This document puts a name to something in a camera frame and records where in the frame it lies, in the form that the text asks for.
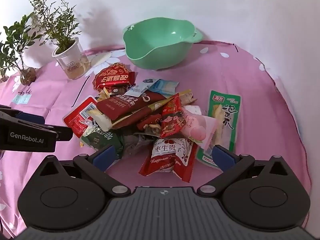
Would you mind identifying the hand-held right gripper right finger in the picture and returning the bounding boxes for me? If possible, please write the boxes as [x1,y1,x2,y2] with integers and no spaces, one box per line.
[197,144,292,197]

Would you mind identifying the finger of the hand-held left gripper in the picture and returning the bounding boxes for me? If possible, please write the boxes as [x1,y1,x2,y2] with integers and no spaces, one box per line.
[0,106,46,125]
[44,124,75,142]

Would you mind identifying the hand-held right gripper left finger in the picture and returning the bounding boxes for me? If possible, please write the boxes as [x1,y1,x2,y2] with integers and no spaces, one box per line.
[37,144,132,197]

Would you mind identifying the red white barcode snack packet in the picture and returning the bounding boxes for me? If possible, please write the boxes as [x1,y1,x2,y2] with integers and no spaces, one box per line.
[62,96,113,139]

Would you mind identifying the red snack packet clear window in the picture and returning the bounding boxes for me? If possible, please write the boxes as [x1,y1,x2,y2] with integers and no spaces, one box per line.
[139,136,200,183]

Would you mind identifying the green plastic bowl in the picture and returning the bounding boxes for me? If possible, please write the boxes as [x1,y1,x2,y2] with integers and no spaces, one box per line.
[122,17,203,70]

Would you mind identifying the dark green snack packet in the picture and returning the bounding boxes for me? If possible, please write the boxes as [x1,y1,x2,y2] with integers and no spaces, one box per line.
[80,127,125,160]

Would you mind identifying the pink clear snack packet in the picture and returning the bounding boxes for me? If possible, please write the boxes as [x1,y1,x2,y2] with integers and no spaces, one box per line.
[181,106,218,150]

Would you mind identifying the green-edged clear snack packet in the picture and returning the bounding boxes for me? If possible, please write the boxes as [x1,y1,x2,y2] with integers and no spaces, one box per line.
[196,90,242,169]

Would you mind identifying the broad-leaf plant in glass jar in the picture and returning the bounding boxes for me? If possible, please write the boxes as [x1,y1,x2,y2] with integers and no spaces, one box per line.
[0,12,44,85]

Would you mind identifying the maroon long snack packet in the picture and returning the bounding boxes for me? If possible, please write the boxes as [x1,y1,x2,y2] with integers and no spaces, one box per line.
[96,92,167,120]

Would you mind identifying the olive red long packet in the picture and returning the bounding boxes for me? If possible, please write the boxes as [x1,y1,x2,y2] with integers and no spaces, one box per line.
[111,94,180,130]

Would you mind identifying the red floral snack packet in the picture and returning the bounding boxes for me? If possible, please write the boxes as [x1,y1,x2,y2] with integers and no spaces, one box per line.
[160,95,187,139]

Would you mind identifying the small brown candy wrapper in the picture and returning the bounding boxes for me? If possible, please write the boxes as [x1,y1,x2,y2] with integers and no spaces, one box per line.
[107,86,130,97]

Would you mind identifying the beige snack packet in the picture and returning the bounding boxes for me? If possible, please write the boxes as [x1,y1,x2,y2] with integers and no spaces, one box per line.
[175,90,198,105]

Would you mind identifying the pink printed tablecloth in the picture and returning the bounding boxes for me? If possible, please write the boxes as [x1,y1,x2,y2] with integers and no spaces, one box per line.
[0,40,312,240]

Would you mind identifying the fine-leaf plant in white cup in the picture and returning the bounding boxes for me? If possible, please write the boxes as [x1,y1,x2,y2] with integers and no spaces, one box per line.
[26,0,84,80]

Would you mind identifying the red wrapper gold characters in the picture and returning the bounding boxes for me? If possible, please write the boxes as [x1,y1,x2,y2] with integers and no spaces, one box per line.
[93,71,135,90]

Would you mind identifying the small white blue packet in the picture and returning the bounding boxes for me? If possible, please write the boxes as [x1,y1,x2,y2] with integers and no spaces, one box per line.
[129,79,159,98]

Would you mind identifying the light blue snack packet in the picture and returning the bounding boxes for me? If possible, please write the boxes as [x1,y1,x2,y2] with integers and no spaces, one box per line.
[149,79,179,95]

